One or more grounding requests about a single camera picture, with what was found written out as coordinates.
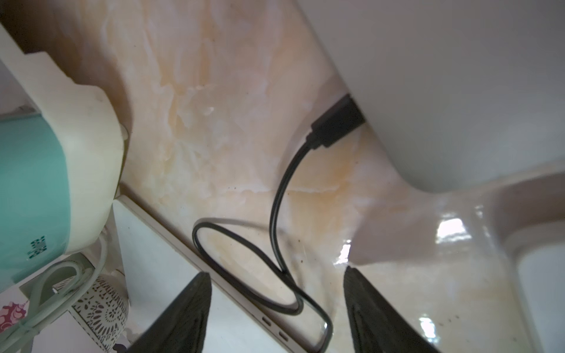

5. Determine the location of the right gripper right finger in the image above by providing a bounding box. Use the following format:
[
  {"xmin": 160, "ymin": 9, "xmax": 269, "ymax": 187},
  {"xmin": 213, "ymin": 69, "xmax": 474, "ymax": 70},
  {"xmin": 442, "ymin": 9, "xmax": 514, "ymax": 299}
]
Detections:
[{"xmin": 343, "ymin": 266, "xmax": 438, "ymax": 353}]

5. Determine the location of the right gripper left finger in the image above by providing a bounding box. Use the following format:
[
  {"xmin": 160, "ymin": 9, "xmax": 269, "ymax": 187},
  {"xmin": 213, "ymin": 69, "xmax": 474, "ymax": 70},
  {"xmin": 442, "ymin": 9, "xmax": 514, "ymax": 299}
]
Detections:
[{"xmin": 127, "ymin": 272, "xmax": 212, "ymax": 353}]

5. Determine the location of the white laptop centre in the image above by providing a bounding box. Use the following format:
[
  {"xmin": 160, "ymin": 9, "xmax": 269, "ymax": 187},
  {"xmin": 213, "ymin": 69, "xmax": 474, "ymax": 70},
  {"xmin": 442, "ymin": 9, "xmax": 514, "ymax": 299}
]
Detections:
[{"xmin": 112, "ymin": 196, "xmax": 304, "ymax": 352}]

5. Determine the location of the silver apple laptop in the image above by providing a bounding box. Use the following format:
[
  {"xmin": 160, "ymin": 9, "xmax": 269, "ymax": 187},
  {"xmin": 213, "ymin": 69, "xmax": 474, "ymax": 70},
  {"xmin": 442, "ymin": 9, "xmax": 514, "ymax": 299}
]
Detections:
[{"xmin": 297, "ymin": 1, "xmax": 564, "ymax": 193}]

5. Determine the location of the mint green toaster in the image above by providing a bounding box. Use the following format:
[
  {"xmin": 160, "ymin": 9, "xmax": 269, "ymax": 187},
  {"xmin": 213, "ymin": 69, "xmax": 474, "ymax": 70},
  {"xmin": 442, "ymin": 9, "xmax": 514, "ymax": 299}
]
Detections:
[{"xmin": 1, "ymin": 30, "xmax": 124, "ymax": 290}]

